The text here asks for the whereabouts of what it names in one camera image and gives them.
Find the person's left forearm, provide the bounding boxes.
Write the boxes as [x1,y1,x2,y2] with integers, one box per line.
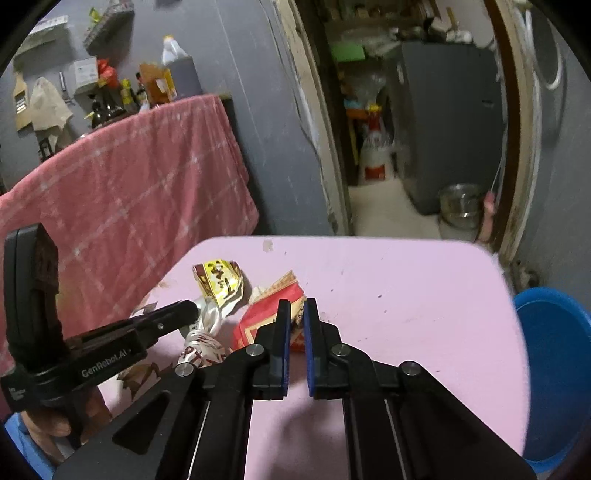
[4,411,58,480]

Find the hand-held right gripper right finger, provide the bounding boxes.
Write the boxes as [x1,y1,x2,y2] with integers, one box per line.
[304,298,537,480]

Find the beige dish towel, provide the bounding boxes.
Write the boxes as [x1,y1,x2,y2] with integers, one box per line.
[30,76,75,135]

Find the grey washing machine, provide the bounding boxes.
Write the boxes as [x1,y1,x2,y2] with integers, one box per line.
[396,41,505,216]

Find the cooking oil jug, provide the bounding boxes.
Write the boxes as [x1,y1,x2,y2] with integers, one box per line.
[161,36,202,100]

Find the sauce bottle yellow label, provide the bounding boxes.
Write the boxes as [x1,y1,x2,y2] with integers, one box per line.
[120,78,139,114]

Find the wooden grater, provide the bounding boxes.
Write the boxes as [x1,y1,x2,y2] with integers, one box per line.
[11,71,31,133]

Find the blue plastic bucket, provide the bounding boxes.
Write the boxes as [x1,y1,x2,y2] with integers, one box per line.
[513,287,591,474]

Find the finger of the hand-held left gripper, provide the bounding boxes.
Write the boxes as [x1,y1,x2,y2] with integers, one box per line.
[67,299,200,352]

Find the silver white wrapper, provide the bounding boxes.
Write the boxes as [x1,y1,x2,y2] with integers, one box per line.
[178,300,232,370]

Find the white plastic basket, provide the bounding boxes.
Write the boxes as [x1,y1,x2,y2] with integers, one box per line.
[14,16,70,59]

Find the orange carton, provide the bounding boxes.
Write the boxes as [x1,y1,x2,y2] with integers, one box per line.
[139,62,177,107]

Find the wooden door frame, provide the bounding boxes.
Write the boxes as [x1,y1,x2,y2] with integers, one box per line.
[272,0,546,274]

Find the red packet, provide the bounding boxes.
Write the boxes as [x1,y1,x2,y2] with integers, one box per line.
[231,270,320,354]

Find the white plastic box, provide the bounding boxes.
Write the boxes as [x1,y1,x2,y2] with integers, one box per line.
[69,56,100,93]

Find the white red rice sack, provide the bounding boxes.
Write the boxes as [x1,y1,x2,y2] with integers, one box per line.
[360,104,396,185]

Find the green box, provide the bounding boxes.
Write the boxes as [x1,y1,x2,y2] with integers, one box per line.
[332,39,368,64]

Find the pink bottle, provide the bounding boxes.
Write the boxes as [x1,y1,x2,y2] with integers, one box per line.
[478,191,498,243]

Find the red plastic bag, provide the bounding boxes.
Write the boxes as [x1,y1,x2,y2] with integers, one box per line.
[97,58,119,89]

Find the yellow snack wrapper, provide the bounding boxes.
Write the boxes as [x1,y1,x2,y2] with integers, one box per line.
[193,259,246,306]

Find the wall spice rack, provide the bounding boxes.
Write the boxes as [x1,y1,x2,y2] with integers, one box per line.
[83,0,136,52]

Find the pink plaid blanket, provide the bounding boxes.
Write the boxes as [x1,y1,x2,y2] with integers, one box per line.
[0,93,260,374]

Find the person's left hand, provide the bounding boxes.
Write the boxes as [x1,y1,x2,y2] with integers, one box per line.
[28,387,112,463]

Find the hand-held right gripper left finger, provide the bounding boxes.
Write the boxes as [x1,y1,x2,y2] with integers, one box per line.
[53,298,292,480]

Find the steel pot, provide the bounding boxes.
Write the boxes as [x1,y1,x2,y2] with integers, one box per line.
[438,183,486,241]

